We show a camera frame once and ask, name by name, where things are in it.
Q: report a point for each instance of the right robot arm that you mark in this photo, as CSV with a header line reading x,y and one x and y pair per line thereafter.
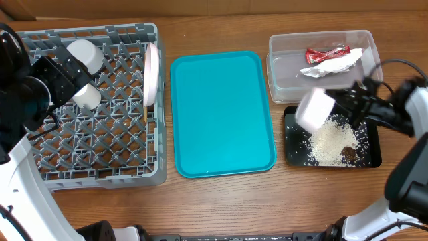
x,y
403,204

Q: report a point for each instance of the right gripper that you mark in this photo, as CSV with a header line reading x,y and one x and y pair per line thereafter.
x,y
350,101

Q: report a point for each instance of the grey bowl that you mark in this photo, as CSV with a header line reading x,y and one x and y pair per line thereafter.
x,y
88,53

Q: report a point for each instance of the white napkin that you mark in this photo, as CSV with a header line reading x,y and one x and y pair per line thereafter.
x,y
334,65

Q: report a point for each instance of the large white plate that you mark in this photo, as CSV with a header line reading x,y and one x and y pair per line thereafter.
x,y
151,74

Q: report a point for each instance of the pile of rice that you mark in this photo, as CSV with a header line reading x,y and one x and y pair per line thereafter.
x,y
329,140

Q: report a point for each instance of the dark food scrap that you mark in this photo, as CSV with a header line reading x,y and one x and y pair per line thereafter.
x,y
349,154

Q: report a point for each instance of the black tray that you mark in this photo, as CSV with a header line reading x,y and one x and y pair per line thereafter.
x,y
299,152

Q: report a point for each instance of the clear plastic bin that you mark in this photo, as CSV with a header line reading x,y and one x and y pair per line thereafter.
x,y
287,56

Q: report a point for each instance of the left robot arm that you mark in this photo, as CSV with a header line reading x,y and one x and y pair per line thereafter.
x,y
30,92

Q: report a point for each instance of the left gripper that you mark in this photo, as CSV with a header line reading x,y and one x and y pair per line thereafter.
x,y
69,86

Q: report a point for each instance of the grey plastic dish rack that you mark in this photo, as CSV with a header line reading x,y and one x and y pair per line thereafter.
x,y
111,146

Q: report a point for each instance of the red snack wrapper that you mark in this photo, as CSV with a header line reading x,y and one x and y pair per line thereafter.
x,y
315,56

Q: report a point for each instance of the teal serving tray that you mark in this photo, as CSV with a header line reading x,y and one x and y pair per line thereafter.
x,y
221,115

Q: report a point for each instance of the white cup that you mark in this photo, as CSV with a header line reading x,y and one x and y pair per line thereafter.
x,y
88,97

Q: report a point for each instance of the small white plate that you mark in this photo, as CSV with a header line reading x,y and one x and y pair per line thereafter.
x,y
314,109

